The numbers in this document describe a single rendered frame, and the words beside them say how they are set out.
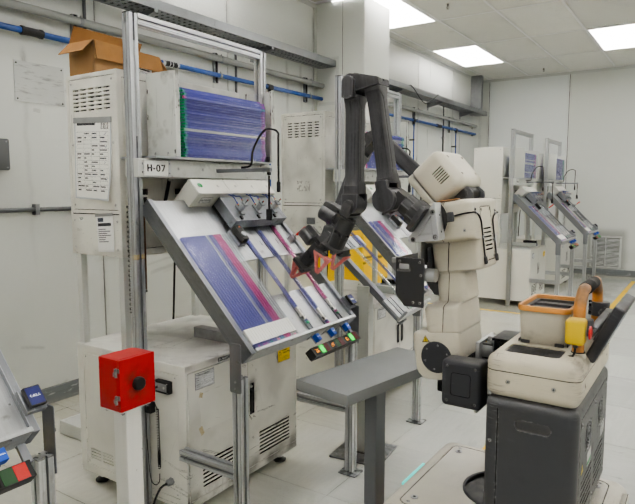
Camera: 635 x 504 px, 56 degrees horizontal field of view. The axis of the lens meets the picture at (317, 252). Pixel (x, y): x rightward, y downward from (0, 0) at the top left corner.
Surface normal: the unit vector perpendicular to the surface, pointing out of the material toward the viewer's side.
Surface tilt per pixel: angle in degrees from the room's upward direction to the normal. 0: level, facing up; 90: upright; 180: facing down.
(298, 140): 90
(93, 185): 95
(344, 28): 90
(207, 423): 90
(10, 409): 47
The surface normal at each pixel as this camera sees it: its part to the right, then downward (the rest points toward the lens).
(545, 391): -0.55, 0.09
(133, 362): 0.83, 0.06
